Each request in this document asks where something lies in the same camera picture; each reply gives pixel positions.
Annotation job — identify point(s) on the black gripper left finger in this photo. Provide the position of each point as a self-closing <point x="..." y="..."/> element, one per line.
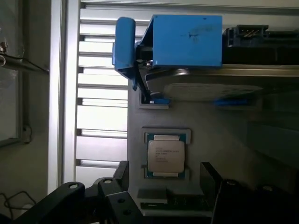
<point x="112" y="203"/>

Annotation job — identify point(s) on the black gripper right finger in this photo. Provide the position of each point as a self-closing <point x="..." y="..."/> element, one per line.
<point x="245" y="205"/>

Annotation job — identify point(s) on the silver CPU with green board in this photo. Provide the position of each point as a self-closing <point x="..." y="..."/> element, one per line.
<point x="166" y="155"/>

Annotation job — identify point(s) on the black RAM stick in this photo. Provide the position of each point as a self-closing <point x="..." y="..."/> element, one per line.
<point x="182" y="201"/>

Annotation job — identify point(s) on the gray parts rack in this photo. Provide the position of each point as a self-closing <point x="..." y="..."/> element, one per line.
<point x="210" y="130"/>

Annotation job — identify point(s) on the black graphics card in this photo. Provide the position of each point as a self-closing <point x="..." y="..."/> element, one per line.
<point x="252" y="46"/>

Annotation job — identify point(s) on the thin metal rod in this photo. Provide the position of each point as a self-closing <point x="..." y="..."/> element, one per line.
<point x="25" y="65"/>

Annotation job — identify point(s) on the hard disk with blue carrier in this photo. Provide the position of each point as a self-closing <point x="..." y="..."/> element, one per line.
<point x="187" y="39"/>

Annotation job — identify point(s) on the aluminium table frame rail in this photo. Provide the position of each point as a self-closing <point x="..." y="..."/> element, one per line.
<point x="58" y="93"/>

